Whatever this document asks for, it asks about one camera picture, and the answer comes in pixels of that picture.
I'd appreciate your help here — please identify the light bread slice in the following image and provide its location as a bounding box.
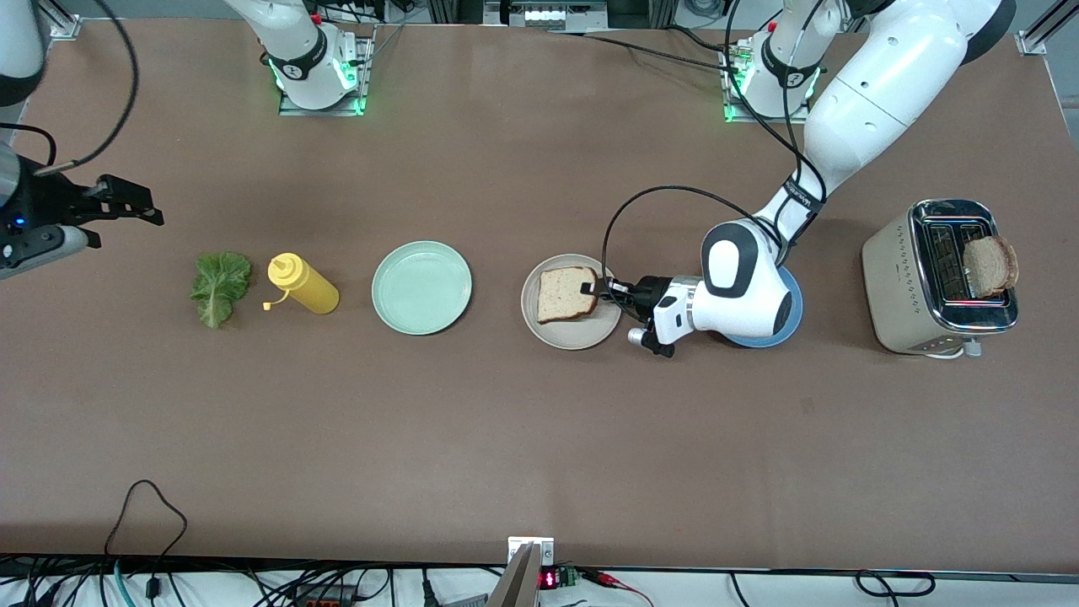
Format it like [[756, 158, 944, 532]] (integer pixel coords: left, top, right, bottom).
[[536, 266, 601, 325]]

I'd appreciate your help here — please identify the green lettuce leaf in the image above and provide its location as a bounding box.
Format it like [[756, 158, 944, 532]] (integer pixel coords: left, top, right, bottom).
[[190, 251, 254, 330]]

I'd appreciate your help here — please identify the yellow squeeze bottle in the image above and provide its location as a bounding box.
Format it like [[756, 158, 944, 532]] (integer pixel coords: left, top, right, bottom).
[[262, 252, 341, 316]]

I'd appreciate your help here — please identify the brown toasted bread slice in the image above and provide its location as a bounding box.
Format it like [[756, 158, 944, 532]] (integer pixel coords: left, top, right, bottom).
[[963, 235, 1020, 298]]

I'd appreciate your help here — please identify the beige plate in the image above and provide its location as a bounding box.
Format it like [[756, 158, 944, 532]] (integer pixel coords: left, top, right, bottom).
[[520, 254, 624, 351]]

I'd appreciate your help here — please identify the blue plate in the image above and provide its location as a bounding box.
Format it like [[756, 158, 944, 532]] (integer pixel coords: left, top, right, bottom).
[[721, 266, 805, 349]]

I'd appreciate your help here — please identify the mint green plate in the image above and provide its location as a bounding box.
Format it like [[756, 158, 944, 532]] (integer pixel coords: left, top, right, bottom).
[[371, 240, 474, 336]]

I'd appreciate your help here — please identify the beige chrome toaster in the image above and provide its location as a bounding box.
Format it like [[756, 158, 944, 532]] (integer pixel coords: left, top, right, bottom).
[[861, 198, 1022, 360]]

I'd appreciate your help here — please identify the white power strip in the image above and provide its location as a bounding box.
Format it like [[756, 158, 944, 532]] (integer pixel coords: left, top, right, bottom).
[[485, 0, 609, 31]]

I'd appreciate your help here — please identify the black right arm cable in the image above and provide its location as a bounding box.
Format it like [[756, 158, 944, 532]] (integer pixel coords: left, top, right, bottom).
[[0, 0, 140, 176]]

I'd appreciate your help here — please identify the aluminium frame corner bracket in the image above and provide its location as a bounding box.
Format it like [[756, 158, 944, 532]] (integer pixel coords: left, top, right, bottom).
[[1016, 0, 1079, 56], [38, 0, 83, 40]]

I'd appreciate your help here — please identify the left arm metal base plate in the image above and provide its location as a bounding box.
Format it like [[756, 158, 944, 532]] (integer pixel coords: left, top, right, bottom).
[[722, 42, 814, 125]]

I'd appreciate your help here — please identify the long black base cable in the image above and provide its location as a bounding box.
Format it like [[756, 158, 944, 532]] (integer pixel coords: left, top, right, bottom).
[[546, 25, 747, 73]]

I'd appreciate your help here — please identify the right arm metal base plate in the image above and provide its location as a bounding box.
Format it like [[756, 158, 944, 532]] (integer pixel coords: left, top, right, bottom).
[[278, 24, 376, 117]]

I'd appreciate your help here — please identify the thin black looped cable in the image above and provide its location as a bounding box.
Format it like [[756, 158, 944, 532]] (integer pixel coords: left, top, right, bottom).
[[103, 479, 189, 559]]

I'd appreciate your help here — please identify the red cable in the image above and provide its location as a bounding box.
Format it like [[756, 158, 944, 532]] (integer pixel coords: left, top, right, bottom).
[[586, 570, 654, 606]]

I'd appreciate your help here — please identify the grey metal camera mount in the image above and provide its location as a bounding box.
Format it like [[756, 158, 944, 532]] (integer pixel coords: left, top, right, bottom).
[[487, 536, 557, 607]]

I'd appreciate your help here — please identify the black coiled cable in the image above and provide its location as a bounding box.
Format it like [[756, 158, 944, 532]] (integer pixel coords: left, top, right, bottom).
[[856, 570, 937, 599]]

